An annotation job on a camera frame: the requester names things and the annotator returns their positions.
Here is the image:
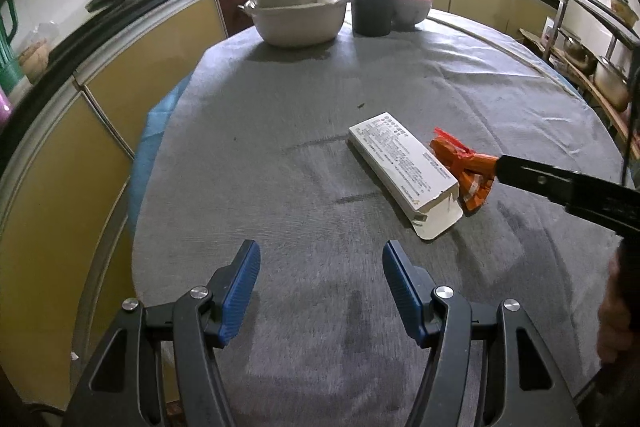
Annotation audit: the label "black kitchen countertop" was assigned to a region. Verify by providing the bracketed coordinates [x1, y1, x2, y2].
[0, 0, 561, 158]

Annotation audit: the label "white ceramic pot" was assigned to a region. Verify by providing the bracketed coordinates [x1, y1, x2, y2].
[237, 0, 351, 48]

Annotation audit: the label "grey tablecloth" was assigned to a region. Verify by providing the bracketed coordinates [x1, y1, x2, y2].
[127, 7, 626, 427]

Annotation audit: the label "person's right hand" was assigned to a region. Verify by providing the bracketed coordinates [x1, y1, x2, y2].
[597, 252, 634, 364]

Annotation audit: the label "yellow base cabinets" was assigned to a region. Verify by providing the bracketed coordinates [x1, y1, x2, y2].
[0, 0, 561, 408]

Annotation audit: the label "dark red oven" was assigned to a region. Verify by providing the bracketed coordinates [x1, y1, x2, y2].
[212, 0, 258, 38]

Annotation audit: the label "blue undercloth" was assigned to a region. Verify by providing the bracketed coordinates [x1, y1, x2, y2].
[127, 62, 586, 228]

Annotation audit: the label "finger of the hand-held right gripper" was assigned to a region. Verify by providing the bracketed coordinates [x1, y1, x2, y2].
[492, 154, 572, 208]

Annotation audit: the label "metal storage rack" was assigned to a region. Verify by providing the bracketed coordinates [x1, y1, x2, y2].
[520, 0, 640, 142]

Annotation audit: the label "orange wrapper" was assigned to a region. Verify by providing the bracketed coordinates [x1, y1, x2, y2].
[430, 125, 501, 214]

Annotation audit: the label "small steel pot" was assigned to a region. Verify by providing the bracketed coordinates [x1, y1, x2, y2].
[560, 34, 598, 72]

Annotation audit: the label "green thermos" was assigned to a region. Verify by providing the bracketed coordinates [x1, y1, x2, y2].
[0, 0, 26, 90]

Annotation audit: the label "long white carton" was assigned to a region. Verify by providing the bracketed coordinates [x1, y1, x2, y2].
[347, 109, 463, 242]

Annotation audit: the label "large steel pot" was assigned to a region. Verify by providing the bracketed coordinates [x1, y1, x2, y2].
[592, 57, 633, 112]

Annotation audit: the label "pale long strip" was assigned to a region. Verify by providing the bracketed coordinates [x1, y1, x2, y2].
[427, 14, 586, 98]

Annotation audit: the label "black chopstick holder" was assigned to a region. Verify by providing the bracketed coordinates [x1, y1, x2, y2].
[351, 0, 396, 38]

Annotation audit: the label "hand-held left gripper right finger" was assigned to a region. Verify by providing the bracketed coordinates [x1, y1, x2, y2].
[382, 241, 583, 427]

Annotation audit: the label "clear jar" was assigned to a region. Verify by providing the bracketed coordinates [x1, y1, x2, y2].
[17, 22, 56, 80]

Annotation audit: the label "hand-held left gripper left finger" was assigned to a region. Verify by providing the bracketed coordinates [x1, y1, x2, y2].
[65, 239, 262, 427]

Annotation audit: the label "yellow pot with lid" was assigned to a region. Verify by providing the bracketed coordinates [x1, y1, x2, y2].
[607, 0, 640, 28]

